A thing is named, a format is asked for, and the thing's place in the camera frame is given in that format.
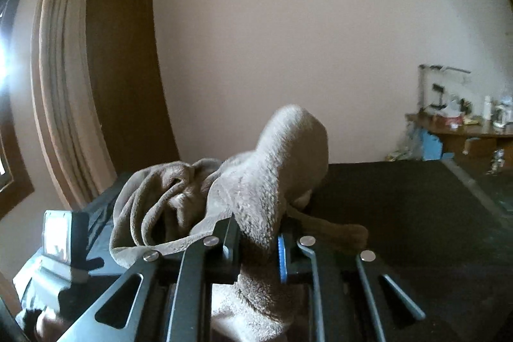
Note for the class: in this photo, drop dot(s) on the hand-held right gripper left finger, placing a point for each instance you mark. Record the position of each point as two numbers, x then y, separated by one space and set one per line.
226 250

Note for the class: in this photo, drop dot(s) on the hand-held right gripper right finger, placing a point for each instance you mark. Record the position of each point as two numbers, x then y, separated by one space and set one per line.
282 260

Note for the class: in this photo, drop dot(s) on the grey fleece sweater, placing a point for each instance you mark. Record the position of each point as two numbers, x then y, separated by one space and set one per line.
256 181

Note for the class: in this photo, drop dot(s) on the blue-grey quilt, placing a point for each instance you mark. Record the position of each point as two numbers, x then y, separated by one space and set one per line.
100 213

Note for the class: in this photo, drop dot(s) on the beige curtain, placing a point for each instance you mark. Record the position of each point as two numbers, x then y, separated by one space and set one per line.
64 85

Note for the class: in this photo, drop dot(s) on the brown wooden door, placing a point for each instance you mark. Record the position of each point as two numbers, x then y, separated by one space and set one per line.
128 85

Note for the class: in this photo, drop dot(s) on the blue bag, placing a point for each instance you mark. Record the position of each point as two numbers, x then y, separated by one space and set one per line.
427 143

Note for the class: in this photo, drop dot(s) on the cluttered wooden shelf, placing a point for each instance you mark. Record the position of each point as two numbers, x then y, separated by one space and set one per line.
473 141

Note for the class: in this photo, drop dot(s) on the white bottle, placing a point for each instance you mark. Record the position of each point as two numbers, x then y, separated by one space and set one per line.
487 107

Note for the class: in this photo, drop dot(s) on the glass jar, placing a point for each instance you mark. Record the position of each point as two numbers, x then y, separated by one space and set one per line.
503 113

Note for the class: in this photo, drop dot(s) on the window with brown frame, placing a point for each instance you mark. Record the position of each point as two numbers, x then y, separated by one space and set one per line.
12 165

